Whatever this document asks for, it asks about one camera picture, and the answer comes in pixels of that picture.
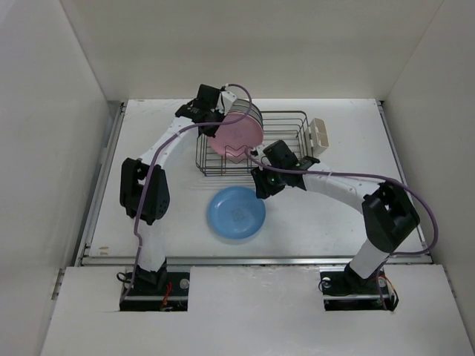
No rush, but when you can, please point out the pink plastic plate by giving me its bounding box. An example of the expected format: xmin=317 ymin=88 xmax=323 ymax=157
xmin=207 ymin=115 xmax=263 ymax=162

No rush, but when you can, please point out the front patterned ceramic plate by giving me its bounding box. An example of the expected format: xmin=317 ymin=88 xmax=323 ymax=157
xmin=236 ymin=105 xmax=263 ymax=128

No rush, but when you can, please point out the rear patterned ceramic plate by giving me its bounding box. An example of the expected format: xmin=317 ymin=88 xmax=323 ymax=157
xmin=230 ymin=99 xmax=261 ymax=115

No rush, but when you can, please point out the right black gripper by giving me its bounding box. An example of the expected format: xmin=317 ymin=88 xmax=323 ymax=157
xmin=251 ymin=161 xmax=286 ymax=200

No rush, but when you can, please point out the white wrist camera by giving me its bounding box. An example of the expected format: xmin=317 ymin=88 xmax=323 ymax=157
xmin=246 ymin=147 xmax=259 ymax=157
xmin=217 ymin=90 xmax=238 ymax=115

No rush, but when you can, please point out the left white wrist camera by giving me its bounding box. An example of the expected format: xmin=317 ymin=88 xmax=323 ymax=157
xmin=217 ymin=90 xmax=238 ymax=115

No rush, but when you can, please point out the blue plastic plate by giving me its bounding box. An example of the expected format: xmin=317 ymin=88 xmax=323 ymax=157
xmin=207 ymin=186 xmax=266 ymax=241

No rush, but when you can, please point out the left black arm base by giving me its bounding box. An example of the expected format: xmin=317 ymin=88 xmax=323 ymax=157
xmin=119 ymin=271 xmax=191 ymax=312

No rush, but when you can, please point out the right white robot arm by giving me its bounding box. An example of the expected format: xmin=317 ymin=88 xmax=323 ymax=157
xmin=251 ymin=140 xmax=420 ymax=294

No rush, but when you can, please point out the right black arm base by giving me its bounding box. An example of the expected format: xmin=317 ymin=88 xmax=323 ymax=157
xmin=318 ymin=270 xmax=400 ymax=312

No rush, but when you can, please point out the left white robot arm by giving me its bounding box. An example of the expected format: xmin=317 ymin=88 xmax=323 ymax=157
xmin=119 ymin=84 xmax=237 ymax=297

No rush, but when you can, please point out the grey wire dish rack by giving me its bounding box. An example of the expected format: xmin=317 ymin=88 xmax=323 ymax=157
xmin=195 ymin=111 xmax=313 ymax=177

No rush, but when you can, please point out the white plastic cutlery holder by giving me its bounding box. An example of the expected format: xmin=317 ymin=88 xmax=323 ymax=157
xmin=305 ymin=118 xmax=330 ymax=158

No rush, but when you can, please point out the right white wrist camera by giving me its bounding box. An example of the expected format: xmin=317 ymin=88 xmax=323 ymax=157
xmin=246 ymin=147 xmax=259 ymax=157

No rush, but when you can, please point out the patterned ceramic plate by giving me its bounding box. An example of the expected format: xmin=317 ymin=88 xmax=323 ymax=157
xmin=236 ymin=105 xmax=263 ymax=128
xmin=230 ymin=99 xmax=261 ymax=115

